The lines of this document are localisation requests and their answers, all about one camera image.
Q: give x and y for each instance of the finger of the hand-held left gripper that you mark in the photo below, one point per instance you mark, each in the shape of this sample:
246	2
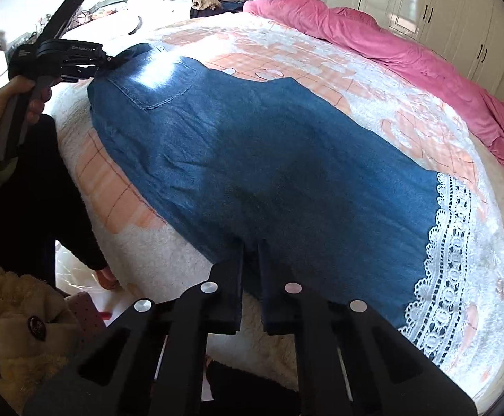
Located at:
112	60

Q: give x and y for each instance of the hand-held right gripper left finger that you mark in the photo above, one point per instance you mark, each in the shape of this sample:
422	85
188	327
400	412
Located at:
228	294

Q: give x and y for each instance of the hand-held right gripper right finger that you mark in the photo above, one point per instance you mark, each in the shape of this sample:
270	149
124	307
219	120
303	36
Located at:
273	299

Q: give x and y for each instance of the blue denim pants with lace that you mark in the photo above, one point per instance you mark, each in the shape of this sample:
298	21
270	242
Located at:
256	160

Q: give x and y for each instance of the person's left hand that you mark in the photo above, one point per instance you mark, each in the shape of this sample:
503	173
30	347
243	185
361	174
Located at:
3	104

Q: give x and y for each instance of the white desk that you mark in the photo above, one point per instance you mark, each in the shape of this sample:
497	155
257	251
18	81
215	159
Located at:
104	26

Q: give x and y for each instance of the person's leg in black trousers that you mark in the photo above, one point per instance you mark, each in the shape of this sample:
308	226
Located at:
252	390
31	203

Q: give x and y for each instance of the beige clothing pile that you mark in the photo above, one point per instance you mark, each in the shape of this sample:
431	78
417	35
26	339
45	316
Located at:
204	2

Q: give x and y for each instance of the pink dotted slipper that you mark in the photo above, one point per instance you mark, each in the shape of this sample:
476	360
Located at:
85	307

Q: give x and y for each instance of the clear plastic bag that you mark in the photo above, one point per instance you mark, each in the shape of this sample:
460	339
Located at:
74	273

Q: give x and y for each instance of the yellow plush toy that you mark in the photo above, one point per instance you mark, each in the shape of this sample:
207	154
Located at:
18	294

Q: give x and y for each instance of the peach and white fleece blanket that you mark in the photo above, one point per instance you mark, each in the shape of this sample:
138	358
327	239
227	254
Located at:
408	108

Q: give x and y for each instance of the pink duvet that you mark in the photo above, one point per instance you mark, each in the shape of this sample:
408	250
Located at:
343	21

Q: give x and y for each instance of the white wardrobe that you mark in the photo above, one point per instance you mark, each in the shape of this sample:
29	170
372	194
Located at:
442	4

